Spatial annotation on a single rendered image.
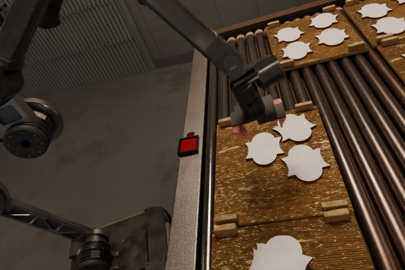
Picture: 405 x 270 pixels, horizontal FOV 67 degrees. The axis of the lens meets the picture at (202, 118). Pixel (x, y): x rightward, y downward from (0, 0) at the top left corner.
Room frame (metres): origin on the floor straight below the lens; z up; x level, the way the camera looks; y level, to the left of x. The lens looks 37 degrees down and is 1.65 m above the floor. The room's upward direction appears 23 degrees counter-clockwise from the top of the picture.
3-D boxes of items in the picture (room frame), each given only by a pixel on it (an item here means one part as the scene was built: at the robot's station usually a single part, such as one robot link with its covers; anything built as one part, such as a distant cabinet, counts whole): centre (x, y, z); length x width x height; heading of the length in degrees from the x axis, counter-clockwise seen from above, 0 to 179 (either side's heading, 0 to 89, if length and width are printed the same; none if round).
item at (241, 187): (0.63, -0.14, 0.93); 0.41 x 0.35 x 0.02; 162
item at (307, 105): (0.77, -0.33, 0.95); 0.06 x 0.02 x 0.03; 72
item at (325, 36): (1.20, -0.59, 0.94); 0.41 x 0.35 x 0.04; 163
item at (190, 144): (0.84, 0.08, 0.92); 0.06 x 0.06 x 0.01; 73
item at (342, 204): (0.40, -0.21, 0.95); 0.06 x 0.02 x 0.03; 72
